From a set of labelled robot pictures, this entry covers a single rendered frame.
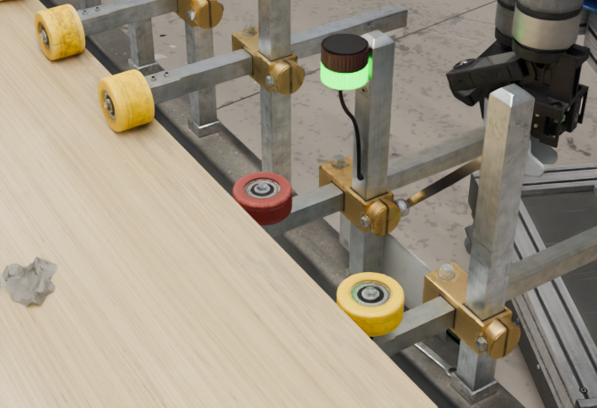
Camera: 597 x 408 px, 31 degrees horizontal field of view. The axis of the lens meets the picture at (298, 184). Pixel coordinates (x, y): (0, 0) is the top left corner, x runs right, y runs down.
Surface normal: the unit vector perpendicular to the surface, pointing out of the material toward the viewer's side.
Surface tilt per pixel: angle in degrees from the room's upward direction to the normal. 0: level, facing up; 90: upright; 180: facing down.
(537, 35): 90
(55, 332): 0
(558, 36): 90
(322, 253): 0
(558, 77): 90
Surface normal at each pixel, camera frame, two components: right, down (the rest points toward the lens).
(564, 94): -0.62, 0.46
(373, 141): 0.53, 0.49
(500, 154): -0.84, 0.31
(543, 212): 0.00, -0.81
